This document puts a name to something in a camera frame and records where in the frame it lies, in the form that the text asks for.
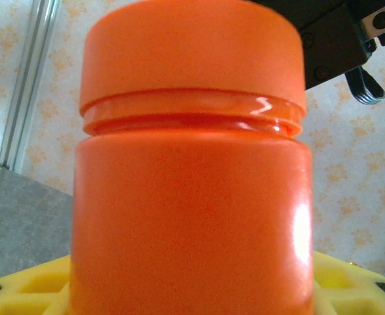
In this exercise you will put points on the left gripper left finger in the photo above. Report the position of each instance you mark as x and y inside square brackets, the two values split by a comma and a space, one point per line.
[31, 288]

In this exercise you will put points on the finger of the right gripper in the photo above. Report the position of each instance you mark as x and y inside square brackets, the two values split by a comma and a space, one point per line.
[330, 39]

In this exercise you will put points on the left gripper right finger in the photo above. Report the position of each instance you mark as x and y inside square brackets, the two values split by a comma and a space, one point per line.
[343, 282]

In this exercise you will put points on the orange pill bottle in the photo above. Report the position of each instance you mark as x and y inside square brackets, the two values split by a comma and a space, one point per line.
[192, 197]

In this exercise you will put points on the aluminium frame post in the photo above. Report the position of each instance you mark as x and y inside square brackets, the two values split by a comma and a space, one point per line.
[28, 82]

